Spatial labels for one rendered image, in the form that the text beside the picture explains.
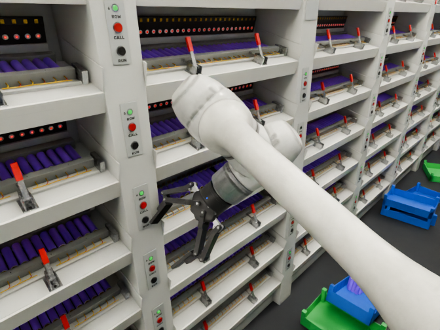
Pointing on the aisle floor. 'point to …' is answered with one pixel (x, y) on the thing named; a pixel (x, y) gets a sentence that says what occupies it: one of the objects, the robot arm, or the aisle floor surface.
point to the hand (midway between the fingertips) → (164, 240)
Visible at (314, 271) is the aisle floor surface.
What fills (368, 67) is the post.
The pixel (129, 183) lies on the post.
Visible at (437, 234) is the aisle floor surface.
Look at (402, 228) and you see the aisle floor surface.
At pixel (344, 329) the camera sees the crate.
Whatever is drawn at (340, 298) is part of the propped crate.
